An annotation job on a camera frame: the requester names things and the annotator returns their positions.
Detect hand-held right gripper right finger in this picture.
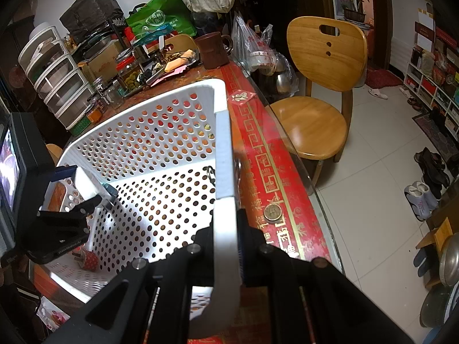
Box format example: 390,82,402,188
236,207,415,344

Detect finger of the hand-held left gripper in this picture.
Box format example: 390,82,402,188
73,183,120,223
38,165,79,214

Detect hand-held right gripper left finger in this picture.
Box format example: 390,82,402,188
46,225,216,344

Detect large white square charger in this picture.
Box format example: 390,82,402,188
72,168,106,203

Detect red dotted charger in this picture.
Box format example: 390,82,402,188
72,250,100,271

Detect white perforated plastic basket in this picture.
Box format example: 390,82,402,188
46,78,248,330

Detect bronze coin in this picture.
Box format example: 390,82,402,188
263,204,285,223

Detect green mesh basket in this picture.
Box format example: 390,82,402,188
67,115,91,137

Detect orange jar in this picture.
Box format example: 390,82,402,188
85,94,109,123

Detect red printed tablecloth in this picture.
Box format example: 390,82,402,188
29,57,345,344

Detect small glass jar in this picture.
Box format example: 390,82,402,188
105,80,125,110
92,77,109,98

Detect clear stacked drawer unit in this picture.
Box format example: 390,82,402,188
18,25,94,130

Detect cardboard box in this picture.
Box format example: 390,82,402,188
78,39,125,84

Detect glass jar of olives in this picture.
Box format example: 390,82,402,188
116,56,145,93

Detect metal tray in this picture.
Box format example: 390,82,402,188
120,51,204,98

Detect pink packet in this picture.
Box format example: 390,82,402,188
145,65,189,87

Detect wooden chair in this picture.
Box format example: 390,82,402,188
267,16,369,184
164,34,199,55

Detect orange packet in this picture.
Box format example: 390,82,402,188
164,58,192,73

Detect red diamond paper sticker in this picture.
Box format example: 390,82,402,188
229,91,257,107

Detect dark brown quilted bag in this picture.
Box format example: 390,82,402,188
59,0,125,44

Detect brown mug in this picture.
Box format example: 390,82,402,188
195,32,234,71

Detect light blue slippers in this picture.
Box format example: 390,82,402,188
404,180,439,222

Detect green shopping bag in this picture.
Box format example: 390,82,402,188
125,0,199,40

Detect wooden stool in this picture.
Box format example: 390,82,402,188
415,218,455,288

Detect metal pan lid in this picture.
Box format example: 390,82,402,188
438,232,459,288

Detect clear plastic bag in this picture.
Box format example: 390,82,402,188
230,13,299,94

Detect dark shoes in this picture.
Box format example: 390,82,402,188
413,146,451,187

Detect patterned rug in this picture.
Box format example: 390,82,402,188
412,112,453,152

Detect red doormat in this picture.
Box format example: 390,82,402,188
365,67,403,87

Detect white shelf unit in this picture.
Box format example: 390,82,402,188
402,5,459,124

